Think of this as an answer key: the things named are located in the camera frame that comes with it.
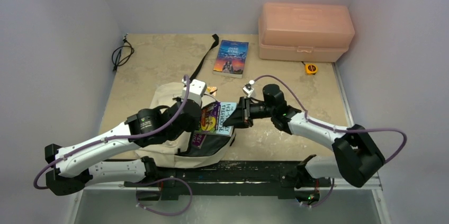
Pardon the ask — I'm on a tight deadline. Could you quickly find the purple Treehouse paperback book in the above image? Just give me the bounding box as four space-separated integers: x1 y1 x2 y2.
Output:
191 133 206 149

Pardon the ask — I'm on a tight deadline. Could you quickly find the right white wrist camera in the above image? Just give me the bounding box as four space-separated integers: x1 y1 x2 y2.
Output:
242 80 256 98

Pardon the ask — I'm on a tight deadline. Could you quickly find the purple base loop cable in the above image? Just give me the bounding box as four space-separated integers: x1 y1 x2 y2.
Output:
135 176 194 216

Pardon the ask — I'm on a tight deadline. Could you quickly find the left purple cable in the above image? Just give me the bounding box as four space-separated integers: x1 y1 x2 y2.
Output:
33 74 192 191

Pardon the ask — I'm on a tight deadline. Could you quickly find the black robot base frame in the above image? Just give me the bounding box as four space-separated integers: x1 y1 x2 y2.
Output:
124 160 331 203

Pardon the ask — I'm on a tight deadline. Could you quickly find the Jane Eyre paperback book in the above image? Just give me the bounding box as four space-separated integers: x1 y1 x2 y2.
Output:
212 40 249 78

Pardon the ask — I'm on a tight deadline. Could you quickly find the black coiled cable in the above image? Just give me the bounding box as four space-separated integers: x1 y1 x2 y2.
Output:
111 35 135 72

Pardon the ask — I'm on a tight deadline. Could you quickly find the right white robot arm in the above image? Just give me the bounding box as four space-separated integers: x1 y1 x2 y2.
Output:
223 84 385 187

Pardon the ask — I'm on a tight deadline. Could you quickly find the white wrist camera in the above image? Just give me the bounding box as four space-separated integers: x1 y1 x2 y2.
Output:
242 80 256 98
181 79 207 106

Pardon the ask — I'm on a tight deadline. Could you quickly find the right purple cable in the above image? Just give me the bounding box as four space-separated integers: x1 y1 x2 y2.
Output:
251 74 408 166

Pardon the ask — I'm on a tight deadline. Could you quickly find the blue Treehouse paperback book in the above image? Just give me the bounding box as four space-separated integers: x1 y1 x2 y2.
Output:
196 101 237 137

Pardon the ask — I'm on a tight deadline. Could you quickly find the pink plastic storage box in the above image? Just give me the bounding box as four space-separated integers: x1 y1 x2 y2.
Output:
258 3 355 62

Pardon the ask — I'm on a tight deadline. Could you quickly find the yellow tape measure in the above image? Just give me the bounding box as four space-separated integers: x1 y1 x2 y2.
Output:
304 64 318 75

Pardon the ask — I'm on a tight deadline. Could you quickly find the orange banana picture card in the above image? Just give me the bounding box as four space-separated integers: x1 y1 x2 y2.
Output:
206 86 218 96

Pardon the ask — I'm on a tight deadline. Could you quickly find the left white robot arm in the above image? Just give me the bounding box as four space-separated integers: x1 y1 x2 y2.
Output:
42 99 201 196

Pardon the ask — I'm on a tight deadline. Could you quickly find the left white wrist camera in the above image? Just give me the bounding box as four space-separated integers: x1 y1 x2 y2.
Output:
181 79 207 106

